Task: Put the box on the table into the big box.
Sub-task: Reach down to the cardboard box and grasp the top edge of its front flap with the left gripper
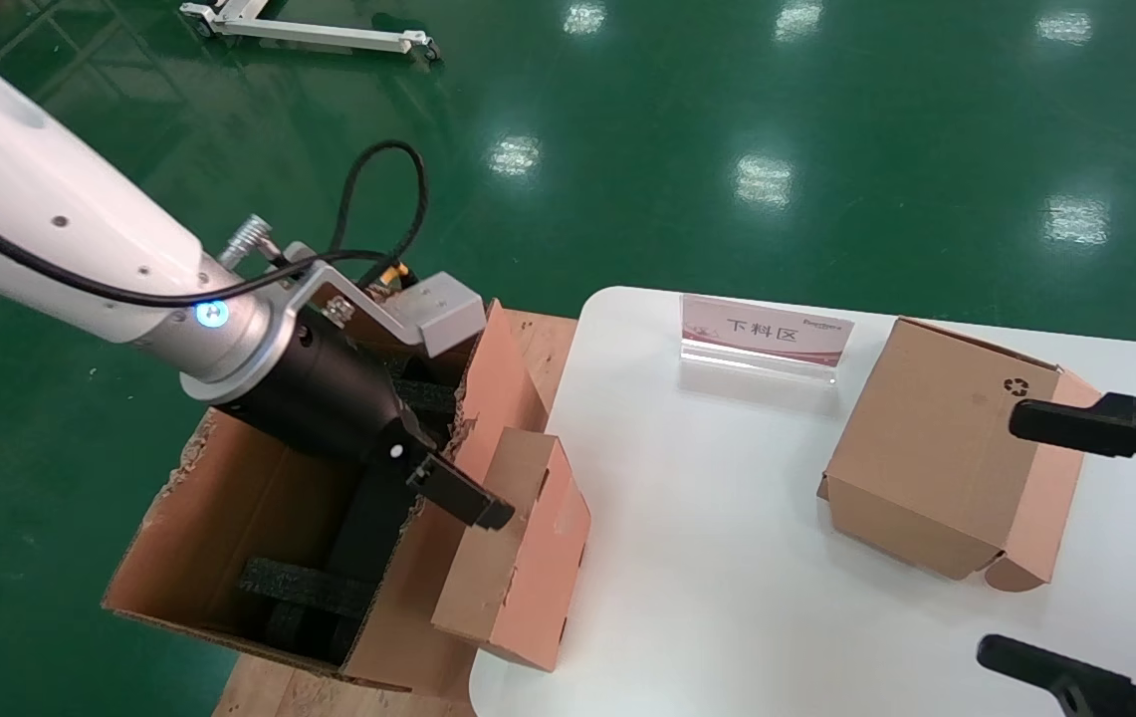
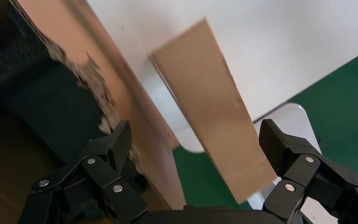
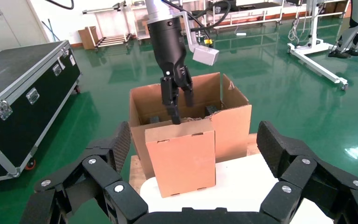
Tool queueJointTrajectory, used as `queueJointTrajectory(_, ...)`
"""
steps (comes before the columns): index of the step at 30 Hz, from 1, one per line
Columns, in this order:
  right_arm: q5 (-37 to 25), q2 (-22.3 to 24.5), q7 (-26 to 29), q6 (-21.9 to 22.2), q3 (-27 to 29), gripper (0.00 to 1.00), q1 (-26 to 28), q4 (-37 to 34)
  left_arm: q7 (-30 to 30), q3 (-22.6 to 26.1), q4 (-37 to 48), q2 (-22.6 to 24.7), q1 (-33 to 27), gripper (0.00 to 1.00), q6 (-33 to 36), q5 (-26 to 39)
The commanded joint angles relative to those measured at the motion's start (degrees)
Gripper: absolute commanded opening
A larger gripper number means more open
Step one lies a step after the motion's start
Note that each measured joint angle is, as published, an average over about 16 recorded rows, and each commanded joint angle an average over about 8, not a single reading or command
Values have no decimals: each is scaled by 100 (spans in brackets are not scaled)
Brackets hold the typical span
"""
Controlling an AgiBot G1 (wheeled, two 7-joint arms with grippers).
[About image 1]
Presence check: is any black foam insert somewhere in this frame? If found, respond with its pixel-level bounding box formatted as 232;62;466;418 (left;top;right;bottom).
237;354;461;666

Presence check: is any small narrow cardboard box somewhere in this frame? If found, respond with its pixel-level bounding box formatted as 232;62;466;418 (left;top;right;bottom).
431;428;591;673

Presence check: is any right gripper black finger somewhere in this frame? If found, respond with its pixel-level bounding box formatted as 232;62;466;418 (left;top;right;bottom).
1009;391;1136;504
976;633;1136;717

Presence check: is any black looped cable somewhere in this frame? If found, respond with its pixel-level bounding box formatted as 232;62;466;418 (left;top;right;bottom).
329;139;429;292

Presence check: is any white metal floor frame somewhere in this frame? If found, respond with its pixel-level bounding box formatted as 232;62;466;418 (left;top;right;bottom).
179;0;441;63

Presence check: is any acrylic sign with red label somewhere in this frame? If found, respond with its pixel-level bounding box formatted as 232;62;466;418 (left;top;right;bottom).
679;293;855;387

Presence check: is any cardboard box with recycle mark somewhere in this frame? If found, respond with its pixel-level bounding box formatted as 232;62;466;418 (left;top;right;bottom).
816;317;1104;594

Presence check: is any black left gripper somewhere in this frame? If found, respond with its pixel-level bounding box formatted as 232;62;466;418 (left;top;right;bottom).
224;307;518;532

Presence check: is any big open cardboard box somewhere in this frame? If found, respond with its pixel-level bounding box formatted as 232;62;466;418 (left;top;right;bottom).
102;282;556;695

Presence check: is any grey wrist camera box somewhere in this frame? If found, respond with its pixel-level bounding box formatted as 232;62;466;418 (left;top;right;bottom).
284;244;487;358

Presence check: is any black cable with yellow tag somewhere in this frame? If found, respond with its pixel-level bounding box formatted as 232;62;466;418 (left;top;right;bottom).
0;184;411;306

